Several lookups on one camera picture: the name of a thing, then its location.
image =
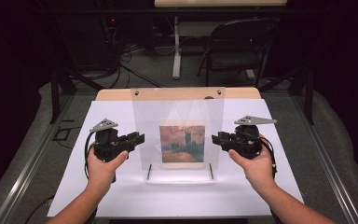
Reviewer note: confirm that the painting print with white border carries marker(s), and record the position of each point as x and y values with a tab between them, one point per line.
183	143

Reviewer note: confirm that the dark computer tower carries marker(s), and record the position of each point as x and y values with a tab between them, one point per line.
87	40

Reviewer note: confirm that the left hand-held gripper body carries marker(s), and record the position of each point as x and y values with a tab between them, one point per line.
108	144

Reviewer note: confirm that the white paper sheet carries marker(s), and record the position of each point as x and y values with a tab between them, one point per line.
230	193

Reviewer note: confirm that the person's right hand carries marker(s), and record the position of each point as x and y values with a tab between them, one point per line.
259	171

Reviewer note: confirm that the clear acrylic picture frame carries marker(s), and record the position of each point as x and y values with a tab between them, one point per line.
146	124

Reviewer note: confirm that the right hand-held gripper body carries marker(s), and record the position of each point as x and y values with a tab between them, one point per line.
247	140

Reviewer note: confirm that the black metal stand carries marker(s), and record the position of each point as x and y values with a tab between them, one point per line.
55	93
308	93

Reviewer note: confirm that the black folding chair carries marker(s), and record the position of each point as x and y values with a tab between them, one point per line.
230	59

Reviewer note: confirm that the person's left hand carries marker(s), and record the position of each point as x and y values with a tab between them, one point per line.
101	171

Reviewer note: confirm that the aluminium rail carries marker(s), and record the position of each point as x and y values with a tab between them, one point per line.
329	168
28	168

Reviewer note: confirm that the desk with white legs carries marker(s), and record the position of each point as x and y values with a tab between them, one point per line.
176	46

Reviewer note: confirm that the wooden table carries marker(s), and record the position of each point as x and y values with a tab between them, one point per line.
112	94

